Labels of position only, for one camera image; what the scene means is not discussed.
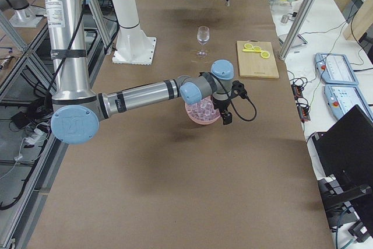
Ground wooden cutting board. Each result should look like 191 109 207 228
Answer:
237 40 279 79

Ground small steel weight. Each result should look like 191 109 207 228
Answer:
280 15 290 24

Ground pink bowl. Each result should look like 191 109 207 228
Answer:
185 101 221 125

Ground aluminium frame post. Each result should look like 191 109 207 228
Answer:
279 0 315 61

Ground pile of clear ice cubes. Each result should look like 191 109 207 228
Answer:
188 100 218 121

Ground black power strip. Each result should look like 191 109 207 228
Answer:
291 84 311 123

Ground blue teach pendant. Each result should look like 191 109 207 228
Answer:
323 84 372 120
314 52 359 86

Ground upper blue teach pendant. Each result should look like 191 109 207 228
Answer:
314 52 359 86

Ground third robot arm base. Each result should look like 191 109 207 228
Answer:
1 0 37 27

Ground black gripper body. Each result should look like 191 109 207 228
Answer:
212 92 232 117

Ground lemon slice middle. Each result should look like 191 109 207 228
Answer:
252 45 262 52

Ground lemon slice near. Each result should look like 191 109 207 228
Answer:
261 51 270 59

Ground white camera mast base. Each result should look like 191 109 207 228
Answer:
112 0 157 65

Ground clear wine glass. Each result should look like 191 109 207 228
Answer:
196 26 210 58

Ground lower blue teach pendant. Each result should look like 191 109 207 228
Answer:
323 84 372 120

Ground lemon slice far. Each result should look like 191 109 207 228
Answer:
244 43 253 50

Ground lemon slice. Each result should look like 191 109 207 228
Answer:
244 43 253 50
252 45 262 52
261 51 270 59

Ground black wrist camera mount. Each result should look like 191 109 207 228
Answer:
231 80 248 99

